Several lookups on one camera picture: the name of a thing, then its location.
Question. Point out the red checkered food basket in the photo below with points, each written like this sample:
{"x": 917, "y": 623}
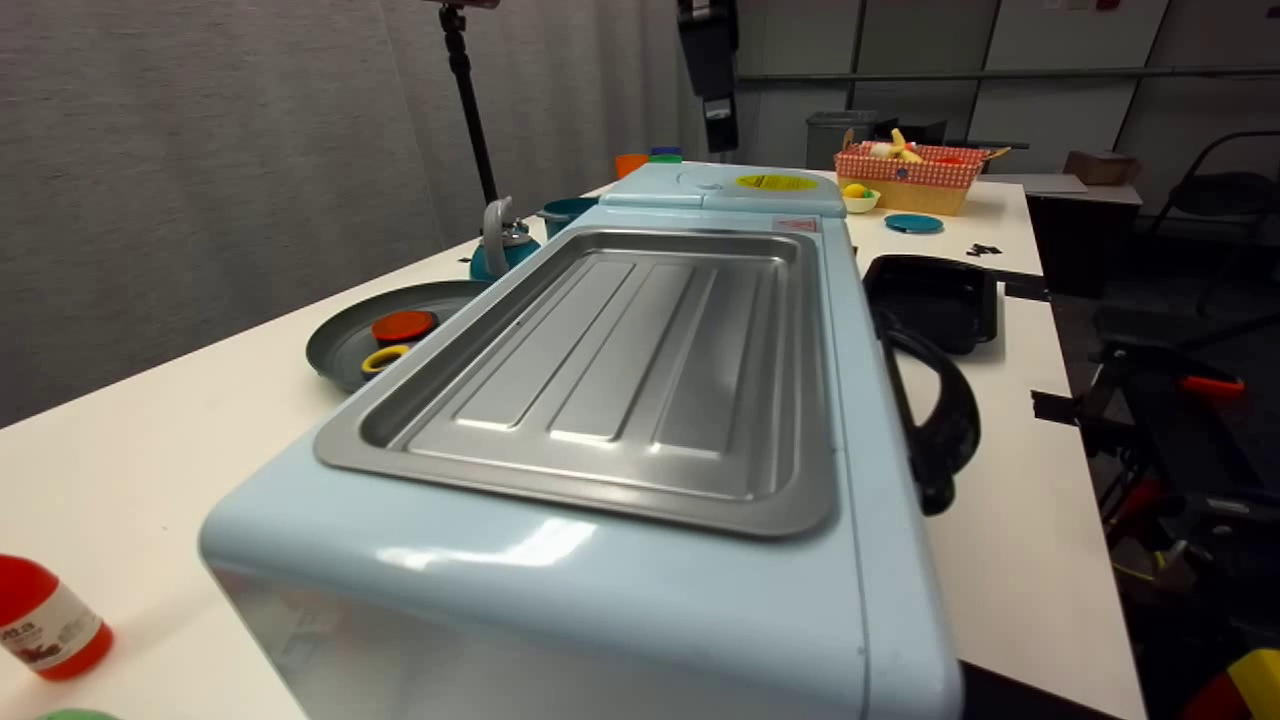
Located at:
{"x": 912, "y": 183}

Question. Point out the red sauce bottle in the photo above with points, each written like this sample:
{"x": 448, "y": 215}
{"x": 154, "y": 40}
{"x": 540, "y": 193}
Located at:
{"x": 54, "y": 623}

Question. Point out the light blue breakfast station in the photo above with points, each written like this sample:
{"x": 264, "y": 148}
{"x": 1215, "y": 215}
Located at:
{"x": 562, "y": 600}

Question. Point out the brown cardboard box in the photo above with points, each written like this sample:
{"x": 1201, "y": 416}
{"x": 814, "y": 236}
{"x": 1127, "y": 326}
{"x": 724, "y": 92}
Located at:
{"x": 1102, "y": 167}

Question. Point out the orange toy cup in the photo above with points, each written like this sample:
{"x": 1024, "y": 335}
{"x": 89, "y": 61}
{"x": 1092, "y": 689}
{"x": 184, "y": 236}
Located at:
{"x": 628, "y": 167}

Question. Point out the grey round plate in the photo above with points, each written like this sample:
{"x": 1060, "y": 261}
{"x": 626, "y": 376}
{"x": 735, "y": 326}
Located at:
{"x": 341, "y": 345}

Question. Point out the teal toy kettle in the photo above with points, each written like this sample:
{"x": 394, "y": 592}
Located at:
{"x": 500, "y": 247}

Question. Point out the teal round lid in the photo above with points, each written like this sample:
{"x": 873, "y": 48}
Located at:
{"x": 912, "y": 221}

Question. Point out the black table edge clamp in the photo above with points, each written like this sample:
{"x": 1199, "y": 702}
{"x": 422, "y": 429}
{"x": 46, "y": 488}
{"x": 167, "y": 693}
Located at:
{"x": 1060, "y": 405}
{"x": 1024, "y": 284}

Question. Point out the grey metal griddle tray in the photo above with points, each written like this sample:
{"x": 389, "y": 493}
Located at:
{"x": 602, "y": 386}

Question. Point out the black folding chair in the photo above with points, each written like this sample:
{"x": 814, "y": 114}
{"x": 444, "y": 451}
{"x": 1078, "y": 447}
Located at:
{"x": 1222, "y": 198}

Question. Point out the black camera tripod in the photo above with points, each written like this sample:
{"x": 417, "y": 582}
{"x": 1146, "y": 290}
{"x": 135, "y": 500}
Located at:
{"x": 468, "y": 104}

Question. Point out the red toy patty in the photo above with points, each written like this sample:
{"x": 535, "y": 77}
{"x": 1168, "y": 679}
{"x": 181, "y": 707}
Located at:
{"x": 405, "y": 326}

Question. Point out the teal toy pot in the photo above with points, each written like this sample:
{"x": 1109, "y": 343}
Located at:
{"x": 566, "y": 215}

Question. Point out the small black table item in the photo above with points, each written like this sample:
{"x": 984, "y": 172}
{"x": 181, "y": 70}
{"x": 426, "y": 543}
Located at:
{"x": 981, "y": 249}

